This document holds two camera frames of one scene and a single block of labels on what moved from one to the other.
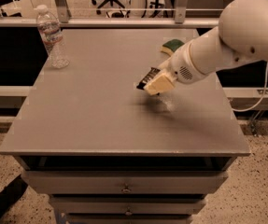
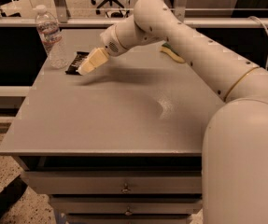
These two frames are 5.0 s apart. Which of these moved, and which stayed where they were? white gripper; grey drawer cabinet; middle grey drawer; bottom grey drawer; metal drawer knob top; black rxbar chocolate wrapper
Moved: black rxbar chocolate wrapper; white gripper
Stayed: middle grey drawer; bottom grey drawer; metal drawer knob top; grey drawer cabinet
